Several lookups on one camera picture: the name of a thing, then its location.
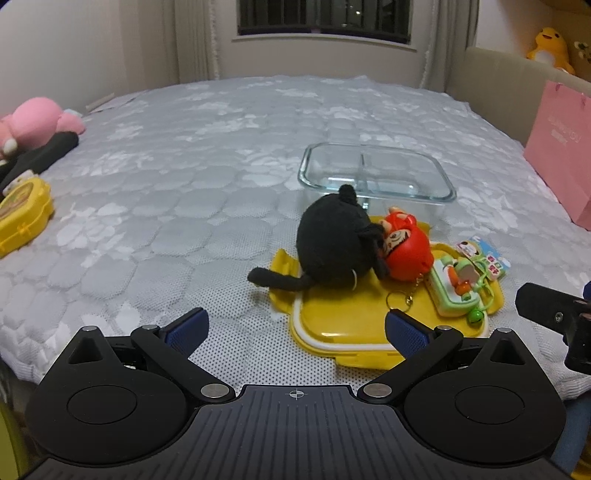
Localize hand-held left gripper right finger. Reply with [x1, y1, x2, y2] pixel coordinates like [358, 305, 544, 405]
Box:
[358, 310, 539, 405]

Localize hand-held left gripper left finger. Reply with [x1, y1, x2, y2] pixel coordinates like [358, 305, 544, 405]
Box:
[55, 308, 235, 405]

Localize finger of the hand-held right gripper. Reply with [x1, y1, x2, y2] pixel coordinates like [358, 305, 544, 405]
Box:
[515, 282, 576, 334]

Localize green toy keychain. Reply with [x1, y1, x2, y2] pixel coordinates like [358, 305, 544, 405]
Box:
[425, 233, 513, 324]

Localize yellow plastic container lid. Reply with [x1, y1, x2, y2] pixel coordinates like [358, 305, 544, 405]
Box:
[270, 222, 504, 367]

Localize red doll keychain toy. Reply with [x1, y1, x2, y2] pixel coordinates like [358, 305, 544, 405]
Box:
[376, 208, 435, 311]

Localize black cat plush toy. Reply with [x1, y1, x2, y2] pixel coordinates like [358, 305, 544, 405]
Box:
[248, 184, 393, 292]

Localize clear glass container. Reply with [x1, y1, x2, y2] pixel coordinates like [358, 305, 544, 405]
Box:
[298, 143, 458, 227]

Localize person's blue trousers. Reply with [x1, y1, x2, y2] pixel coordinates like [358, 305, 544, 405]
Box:
[551, 397, 591, 480]

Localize grey quilted mattress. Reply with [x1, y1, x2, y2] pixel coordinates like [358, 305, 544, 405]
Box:
[0, 74, 591, 402]

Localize pink paper bag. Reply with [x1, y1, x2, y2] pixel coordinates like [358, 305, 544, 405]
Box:
[523, 79, 591, 232]

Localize yellow toy box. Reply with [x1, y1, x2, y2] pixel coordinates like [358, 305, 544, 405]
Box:
[0, 178, 55, 259]

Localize beige padded headboard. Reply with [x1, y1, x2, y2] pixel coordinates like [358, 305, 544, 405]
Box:
[445, 46, 591, 148]

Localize black cylindrical object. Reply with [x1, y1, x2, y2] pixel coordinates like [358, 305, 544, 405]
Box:
[0, 131, 79, 195]

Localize yellow duck plush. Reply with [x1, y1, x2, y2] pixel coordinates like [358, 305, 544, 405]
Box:
[526, 27, 575, 75]

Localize pink plush toy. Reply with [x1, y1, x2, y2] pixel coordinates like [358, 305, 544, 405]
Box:
[0, 97, 86, 162]

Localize white curtain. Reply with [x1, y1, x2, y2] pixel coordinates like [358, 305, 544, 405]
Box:
[124, 0, 223, 85]
[419, 0, 477, 88]

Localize dark barred window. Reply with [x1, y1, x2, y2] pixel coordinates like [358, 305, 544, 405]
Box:
[236, 0, 411, 47]

